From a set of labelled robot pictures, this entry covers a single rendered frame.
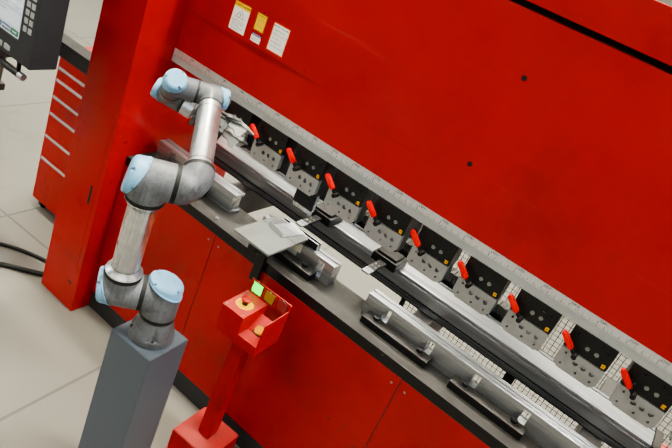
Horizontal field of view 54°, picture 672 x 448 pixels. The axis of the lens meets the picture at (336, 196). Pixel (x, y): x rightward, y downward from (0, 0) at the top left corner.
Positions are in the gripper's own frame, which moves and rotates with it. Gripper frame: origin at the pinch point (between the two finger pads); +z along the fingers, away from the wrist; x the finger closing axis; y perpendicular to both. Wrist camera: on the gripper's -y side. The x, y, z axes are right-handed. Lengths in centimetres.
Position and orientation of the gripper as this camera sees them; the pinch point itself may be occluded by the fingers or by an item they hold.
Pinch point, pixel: (248, 136)
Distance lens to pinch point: 232.4
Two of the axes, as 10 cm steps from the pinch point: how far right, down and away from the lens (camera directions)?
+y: -2.9, 7.4, -6.0
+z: 8.4, 5.0, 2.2
